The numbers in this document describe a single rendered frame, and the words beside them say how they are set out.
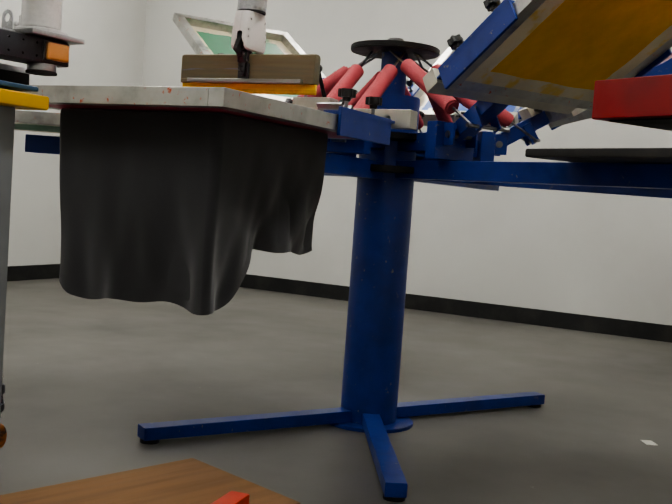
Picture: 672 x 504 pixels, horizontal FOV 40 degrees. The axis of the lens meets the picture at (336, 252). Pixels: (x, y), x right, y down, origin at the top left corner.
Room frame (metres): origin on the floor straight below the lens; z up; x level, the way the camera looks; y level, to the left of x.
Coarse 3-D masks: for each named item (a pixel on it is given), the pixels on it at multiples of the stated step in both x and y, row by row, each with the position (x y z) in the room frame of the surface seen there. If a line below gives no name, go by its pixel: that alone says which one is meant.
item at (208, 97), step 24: (48, 96) 2.00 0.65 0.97; (72, 96) 1.97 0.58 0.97; (96, 96) 1.94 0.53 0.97; (120, 96) 1.91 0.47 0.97; (144, 96) 1.88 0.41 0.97; (168, 96) 1.85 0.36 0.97; (192, 96) 1.82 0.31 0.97; (216, 96) 1.80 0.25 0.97; (240, 96) 1.84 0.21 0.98; (288, 120) 2.02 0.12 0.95; (312, 120) 2.11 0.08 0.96; (336, 120) 2.22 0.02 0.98
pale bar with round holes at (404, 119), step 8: (368, 112) 2.55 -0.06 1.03; (376, 112) 2.54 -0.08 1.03; (384, 112) 2.53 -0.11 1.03; (392, 112) 2.52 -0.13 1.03; (400, 112) 2.51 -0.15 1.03; (408, 112) 2.50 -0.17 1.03; (416, 112) 2.53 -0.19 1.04; (400, 120) 2.51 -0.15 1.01; (408, 120) 2.50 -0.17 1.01; (416, 120) 2.54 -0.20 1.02; (392, 128) 2.55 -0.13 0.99; (400, 128) 2.53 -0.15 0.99; (408, 128) 2.51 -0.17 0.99; (416, 128) 2.54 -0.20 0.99
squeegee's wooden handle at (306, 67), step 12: (192, 60) 2.45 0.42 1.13; (204, 60) 2.44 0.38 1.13; (216, 60) 2.42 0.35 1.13; (228, 60) 2.40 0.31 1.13; (252, 60) 2.37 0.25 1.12; (264, 60) 2.35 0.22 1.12; (276, 60) 2.34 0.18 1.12; (288, 60) 2.32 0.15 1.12; (300, 60) 2.31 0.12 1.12; (312, 60) 2.29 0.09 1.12; (192, 72) 2.45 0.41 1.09; (204, 72) 2.44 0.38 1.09; (216, 72) 2.42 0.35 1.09; (228, 72) 2.40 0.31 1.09; (252, 72) 2.37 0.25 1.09; (264, 72) 2.35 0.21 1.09; (276, 72) 2.34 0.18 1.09; (288, 72) 2.32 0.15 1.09; (300, 72) 2.30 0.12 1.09; (312, 72) 2.29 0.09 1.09; (312, 84) 2.30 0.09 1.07
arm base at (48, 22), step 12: (24, 0) 2.23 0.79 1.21; (36, 0) 2.22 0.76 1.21; (48, 0) 2.23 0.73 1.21; (60, 0) 2.26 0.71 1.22; (24, 12) 2.23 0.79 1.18; (36, 12) 2.22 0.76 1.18; (48, 12) 2.23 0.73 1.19; (60, 12) 2.26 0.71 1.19; (24, 24) 2.23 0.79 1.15; (36, 24) 2.22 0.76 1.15; (48, 24) 2.23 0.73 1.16; (60, 24) 2.27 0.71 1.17
